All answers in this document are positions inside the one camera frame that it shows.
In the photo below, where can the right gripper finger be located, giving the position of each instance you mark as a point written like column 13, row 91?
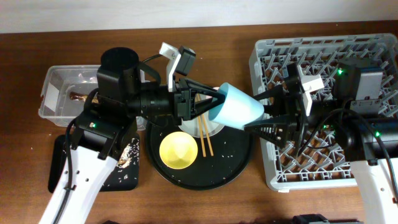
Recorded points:
column 277, row 130
column 277, row 93

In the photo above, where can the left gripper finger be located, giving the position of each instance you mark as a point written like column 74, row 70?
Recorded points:
column 199, row 87
column 202, row 106

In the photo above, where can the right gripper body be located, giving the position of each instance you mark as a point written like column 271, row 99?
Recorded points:
column 298, row 112

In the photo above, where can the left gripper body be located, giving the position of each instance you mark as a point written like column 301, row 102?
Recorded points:
column 155, row 100

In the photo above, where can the blue cup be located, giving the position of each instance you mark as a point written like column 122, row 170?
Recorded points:
column 238, row 109

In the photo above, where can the yellow bowl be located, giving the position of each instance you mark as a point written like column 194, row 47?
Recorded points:
column 178, row 150

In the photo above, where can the food scraps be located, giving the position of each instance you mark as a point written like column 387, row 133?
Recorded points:
column 130, row 155

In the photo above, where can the gold snack wrapper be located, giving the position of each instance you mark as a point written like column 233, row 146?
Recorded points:
column 74, row 96

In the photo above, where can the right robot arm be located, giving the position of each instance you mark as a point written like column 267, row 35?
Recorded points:
column 368, row 139

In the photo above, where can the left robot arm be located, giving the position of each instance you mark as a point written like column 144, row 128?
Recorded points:
column 94, row 141

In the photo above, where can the grey dishwasher rack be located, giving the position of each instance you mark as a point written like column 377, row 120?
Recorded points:
column 322, row 165

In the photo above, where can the left wooden chopstick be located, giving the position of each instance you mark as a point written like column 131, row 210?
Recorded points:
column 202, row 143

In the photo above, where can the wooden chopstick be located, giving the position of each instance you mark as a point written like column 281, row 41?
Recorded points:
column 202, row 143
column 207, row 135

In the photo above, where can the white plate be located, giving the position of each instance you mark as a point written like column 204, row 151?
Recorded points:
column 192, row 128

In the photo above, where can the right wooden chopstick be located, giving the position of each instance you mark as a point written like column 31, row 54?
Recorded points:
column 207, row 135

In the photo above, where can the black rectangular tray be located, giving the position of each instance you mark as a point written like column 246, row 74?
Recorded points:
column 118, row 180

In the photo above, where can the clear plastic bin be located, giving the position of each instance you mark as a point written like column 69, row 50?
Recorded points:
column 60, row 81

